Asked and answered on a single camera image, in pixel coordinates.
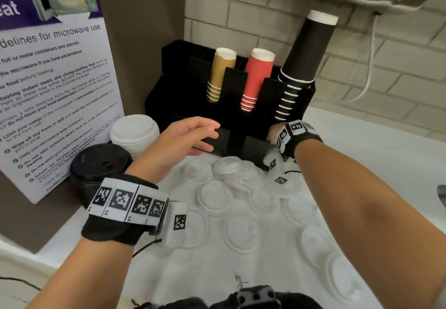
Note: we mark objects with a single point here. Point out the person's left hand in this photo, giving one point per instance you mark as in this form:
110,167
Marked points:
167,148

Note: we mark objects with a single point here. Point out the person's right hand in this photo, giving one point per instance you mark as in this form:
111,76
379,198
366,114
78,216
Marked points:
274,134

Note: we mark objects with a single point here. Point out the stack of white lids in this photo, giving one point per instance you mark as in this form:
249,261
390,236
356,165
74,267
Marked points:
134,132

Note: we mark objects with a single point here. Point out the black cup and lid organizer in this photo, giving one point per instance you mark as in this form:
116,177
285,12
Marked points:
181,85

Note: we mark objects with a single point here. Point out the stack of black lids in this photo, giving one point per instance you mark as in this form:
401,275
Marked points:
97,166

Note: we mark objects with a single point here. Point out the pile of white cup lids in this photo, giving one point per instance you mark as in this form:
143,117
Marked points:
240,232

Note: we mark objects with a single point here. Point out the person's right forearm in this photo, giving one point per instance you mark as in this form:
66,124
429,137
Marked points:
376,221

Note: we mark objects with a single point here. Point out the person's left forearm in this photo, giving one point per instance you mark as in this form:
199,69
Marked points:
83,277

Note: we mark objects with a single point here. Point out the right marker wristband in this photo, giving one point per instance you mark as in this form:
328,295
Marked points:
298,134

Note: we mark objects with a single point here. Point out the stack of red paper cups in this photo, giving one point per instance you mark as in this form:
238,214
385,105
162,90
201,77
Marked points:
256,75

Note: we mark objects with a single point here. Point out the stack of gold paper cups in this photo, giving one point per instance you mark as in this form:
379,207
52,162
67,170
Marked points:
219,71

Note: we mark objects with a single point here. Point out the stack of black paper cups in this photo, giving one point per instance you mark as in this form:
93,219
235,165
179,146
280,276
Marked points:
306,47

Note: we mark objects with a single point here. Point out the microwave safety poster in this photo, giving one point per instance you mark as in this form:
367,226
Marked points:
52,92

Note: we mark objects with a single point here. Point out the steel sink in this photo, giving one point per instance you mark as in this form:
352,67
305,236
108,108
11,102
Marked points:
442,195

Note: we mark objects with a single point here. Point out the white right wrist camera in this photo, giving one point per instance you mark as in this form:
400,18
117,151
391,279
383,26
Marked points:
278,176

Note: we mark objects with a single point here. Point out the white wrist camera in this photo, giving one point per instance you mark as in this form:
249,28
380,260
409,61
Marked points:
176,225
278,176

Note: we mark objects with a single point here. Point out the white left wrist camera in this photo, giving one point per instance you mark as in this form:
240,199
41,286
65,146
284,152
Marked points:
176,225

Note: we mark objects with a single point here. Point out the black chest camera mount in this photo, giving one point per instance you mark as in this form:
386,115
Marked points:
258,296

